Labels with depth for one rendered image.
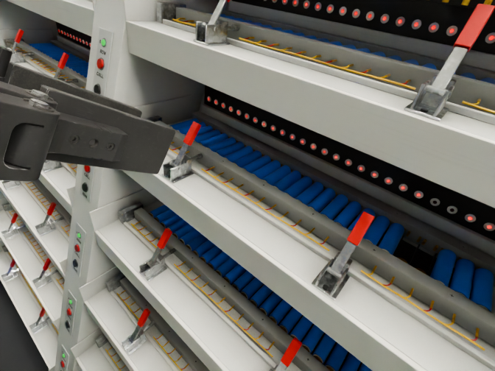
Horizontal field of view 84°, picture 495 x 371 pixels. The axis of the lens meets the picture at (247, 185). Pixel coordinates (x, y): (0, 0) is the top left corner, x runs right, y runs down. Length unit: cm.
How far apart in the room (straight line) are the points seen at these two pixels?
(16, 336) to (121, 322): 74
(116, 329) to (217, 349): 30
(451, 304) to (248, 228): 23
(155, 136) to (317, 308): 25
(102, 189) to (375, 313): 49
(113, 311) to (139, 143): 60
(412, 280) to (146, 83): 50
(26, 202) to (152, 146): 93
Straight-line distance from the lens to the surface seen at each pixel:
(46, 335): 120
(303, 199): 40
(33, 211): 104
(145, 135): 16
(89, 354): 92
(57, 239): 92
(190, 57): 40
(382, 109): 27
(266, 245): 35
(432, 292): 36
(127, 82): 54
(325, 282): 33
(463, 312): 37
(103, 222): 64
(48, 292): 106
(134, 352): 69
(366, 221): 31
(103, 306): 75
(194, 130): 42
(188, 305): 51
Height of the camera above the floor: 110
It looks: 21 degrees down
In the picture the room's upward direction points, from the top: 20 degrees clockwise
